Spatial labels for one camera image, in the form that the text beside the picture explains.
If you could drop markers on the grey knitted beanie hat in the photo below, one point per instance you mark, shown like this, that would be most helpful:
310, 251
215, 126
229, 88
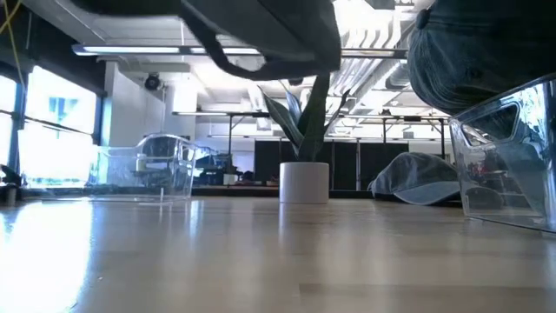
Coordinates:
469, 56

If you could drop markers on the large window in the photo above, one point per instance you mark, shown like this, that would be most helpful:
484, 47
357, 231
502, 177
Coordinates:
61, 108

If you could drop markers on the snake plant in white pot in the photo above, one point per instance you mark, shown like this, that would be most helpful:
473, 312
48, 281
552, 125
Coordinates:
304, 182

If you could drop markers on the blue-grey baseball cap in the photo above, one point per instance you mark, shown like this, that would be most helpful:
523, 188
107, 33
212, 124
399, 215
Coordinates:
412, 174

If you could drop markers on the clear plastic bin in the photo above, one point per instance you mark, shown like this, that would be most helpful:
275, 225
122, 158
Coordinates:
113, 174
499, 204

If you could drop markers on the black overhead rack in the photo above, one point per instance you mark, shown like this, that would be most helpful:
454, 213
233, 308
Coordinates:
247, 115

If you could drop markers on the round black ceiling speaker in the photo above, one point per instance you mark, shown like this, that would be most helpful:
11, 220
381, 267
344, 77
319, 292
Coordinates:
152, 81

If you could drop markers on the black partition panels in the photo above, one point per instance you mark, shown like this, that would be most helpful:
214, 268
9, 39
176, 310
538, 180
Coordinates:
347, 165

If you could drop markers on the long ceiling light bar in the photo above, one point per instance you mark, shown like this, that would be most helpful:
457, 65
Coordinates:
130, 49

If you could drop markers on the white ceiling pipes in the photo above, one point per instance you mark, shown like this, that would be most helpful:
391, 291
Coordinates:
369, 39

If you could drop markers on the dark green baseball cap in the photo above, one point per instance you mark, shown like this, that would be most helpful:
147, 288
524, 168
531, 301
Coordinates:
282, 35

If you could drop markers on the silver ventilation duct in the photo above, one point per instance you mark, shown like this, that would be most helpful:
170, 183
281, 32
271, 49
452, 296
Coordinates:
397, 76

